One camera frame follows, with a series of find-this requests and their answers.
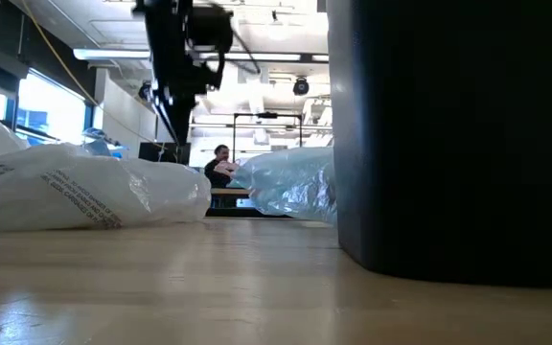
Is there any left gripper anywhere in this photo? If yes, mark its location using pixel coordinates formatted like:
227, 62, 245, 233
149, 50, 224, 147

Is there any translucent bluish bin liner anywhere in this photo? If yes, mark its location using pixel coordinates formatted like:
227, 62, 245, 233
230, 146, 338, 225

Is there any black trash bin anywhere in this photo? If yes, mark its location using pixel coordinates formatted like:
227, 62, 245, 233
326, 0, 552, 289

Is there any white printed plastic bag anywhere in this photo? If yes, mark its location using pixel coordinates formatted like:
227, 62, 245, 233
0, 117, 213, 232

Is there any black computer monitor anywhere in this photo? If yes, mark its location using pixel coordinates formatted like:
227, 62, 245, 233
137, 142, 192, 167

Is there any person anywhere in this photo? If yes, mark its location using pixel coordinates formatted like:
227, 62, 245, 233
203, 144, 242, 189

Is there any thin ceiling light strip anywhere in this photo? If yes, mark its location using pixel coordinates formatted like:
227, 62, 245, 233
189, 122, 334, 129

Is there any blue plastic object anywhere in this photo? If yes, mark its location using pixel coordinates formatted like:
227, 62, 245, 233
81, 126, 127, 158

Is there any wooden workbench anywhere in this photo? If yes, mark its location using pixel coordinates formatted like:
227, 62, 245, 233
210, 187, 253, 197

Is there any long ceiling light bar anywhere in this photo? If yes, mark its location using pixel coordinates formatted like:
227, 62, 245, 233
73, 47, 330, 64

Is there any black metal station frame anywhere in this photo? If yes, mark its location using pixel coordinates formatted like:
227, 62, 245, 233
231, 112, 304, 150

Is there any yellow hanging cable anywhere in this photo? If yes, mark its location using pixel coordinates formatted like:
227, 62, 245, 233
19, 0, 167, 150

